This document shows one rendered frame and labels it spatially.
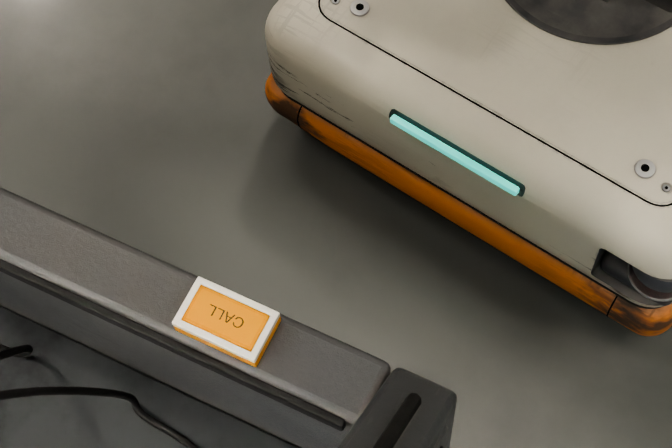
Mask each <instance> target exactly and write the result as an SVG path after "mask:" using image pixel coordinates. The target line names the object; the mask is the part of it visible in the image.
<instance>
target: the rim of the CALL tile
mask: <svg viewBox="0 0 672 448"><path fill-rule="evenodd" d="M200 285H203V286H205V287H207V288H210V289H212V290H214V291H216V292H218V293H221V294H223V295H225V296H227V297H229V298H232V299H234V300H236V301H238V302H240V303H243V304H245V305H247V306H249V307H252V308H254V309H256V310H258V311H260V312H263V313H265V314H267V315H269V316H270V317H269V319H268V321H267V323H266V325H265V327H264V329H263V331H262V332H261V334H260V336H259V338H258V340H257V342H256V344H255V346H254V347H253V349H252V351H251V352H249V351H247V350H245V349H243V348H241V347H239V346H236V345H234V344H232V343H230V342H228V341H226V340H224V339H221V338H219V337H217V336H215V335H213V334H211V333H208V332H206V331H204V330H202V329H200V328H198V327H195V326H193V325H191V324H189V323H187V322H185V321H182V320H181V319H182V317H183V315H184V314H185V312H186V310H187V308H188V307H189V305H190V303H191V301H192V299H193V298H194V296H195V294H196V292H197V291H198V289H199V287H200ZM279 317H280V313H279V312H277V311H275V310H273V309H270V308H268V307H266V306H264V305H262V304H259V303H257V302H255V301H253V300H251V299H248V298H246V297H244V296H242V295H239V294H237V293H235V292H233V291H231V290H228V289H226V288H224V287H222V286H220V285H217V284H215V283H213V282H211V281H208V280H206V279H204V278H202V277H200V276H198V277H197V279H196V281H195V282H194V284H193V286H192V288H191V289H190V291H189V293H188V295H187V296H186V298H185V300H184V302H183V303H182V305H181V307H180V309H179V311H178V312H177V314H176V316H175V318H174V319H173V321H172V325H173V326H175V327H177V328H179V329H181V330H183V331H185V332H187V333H190V334H192V335H194V336H196V337H198V338H200V339H203V340H205V341H207V342H209V343H211V344H213V345H215V346H218V347H220V348H222V349H224V350H226V351H228V352H231V353H233V354H235V355H237V356H239V357H241V358H243V359H246V360H248V361H250V362H252V363H255V362H256V360H257V359H258V357H259V355H260V353H261V351H262V349H263V347H264V345H265V344H266V342H267V340H268V338H269V336H270V334H271V332H272V330H273V328H274V327H275V325H276V323H277V321H278V319H279Z"/></svg>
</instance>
